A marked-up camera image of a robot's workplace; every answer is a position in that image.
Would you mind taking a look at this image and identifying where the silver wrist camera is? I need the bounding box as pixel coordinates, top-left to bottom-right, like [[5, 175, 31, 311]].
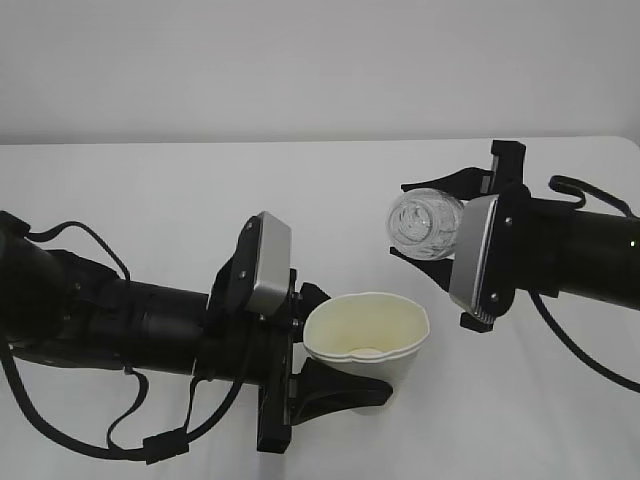
[[236, 211, 292, 317], [449, 195, 498, 325]]

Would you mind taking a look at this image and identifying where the black left camera cable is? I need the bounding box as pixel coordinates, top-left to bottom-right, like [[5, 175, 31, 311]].
[[0, 219, 251, 464]]

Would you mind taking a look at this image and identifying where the black right camera cable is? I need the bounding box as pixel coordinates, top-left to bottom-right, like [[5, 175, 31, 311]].
[[529, 174, 640, 392]]

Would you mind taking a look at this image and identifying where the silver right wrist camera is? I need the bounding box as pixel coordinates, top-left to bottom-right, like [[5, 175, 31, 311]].
[[449, 195, 498, 325]]

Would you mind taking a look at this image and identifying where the black camera cable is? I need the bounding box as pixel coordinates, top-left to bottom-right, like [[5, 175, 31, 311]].
[[0, 219, 251, 464], [529, 174, 640, 392]]

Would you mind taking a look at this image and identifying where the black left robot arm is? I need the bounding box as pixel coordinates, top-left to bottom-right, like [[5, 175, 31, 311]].
[[1, 212, 393, 464]]

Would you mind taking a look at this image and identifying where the clear plastic water bottle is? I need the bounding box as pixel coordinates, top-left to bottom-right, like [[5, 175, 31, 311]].
[[386, 188, 464, 261]]

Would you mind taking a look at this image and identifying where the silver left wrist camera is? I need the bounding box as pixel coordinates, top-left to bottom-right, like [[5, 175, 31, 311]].
[[236, 211, 292, 317]]

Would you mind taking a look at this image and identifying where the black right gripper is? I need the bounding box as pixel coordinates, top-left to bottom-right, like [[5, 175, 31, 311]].
[[389, 140, 560, 333]]

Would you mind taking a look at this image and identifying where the white paper cup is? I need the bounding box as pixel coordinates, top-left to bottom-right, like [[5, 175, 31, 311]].
[[302, 292, 430, 415]]

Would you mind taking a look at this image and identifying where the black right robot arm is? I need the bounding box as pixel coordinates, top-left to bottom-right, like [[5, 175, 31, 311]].
[[390, 140, 639, 333]]

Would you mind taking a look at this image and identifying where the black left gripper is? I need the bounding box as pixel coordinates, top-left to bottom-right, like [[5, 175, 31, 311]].
[[192, 259, 394, 455]]

